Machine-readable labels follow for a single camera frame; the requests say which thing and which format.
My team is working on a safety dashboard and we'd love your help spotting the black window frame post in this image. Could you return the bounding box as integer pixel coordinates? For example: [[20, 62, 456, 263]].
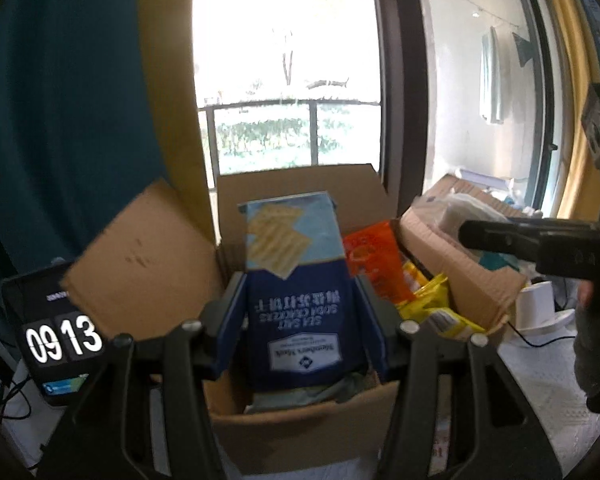
[[375, 0, 428, 209]]

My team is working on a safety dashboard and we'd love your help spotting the mustard yellow curtain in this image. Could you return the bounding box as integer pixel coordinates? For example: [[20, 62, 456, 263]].
[[137, 0, 215, 243]]

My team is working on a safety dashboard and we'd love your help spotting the black cable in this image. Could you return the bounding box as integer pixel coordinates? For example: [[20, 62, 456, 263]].
[[507, 320, 578, 349]]

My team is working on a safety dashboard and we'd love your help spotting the brown cardboard box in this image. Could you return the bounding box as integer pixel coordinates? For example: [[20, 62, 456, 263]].
[[61, 165, 526, 474]]

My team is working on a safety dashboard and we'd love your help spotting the teal curtain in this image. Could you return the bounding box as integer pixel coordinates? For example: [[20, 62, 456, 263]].
[[0, 0, 171, 311]]

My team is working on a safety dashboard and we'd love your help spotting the phone showing clock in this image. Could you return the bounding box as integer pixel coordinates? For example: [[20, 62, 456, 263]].
[[1, 262, 106, 408]]

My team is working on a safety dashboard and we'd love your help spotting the orange packet in box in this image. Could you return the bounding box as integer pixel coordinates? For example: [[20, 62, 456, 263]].
[[342, 221, 415, 304]]

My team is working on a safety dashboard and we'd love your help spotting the yellow packet in box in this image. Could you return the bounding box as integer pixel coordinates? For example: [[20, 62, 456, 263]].
[[396, 273, 486, 341]]

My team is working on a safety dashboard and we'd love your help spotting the blue soda cracker box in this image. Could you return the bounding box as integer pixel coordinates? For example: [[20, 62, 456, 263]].
[[235, 192, 370, 393]]

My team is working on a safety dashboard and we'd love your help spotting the right hand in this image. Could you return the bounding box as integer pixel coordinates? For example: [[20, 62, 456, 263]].
[[573, 281, 600, 414]]

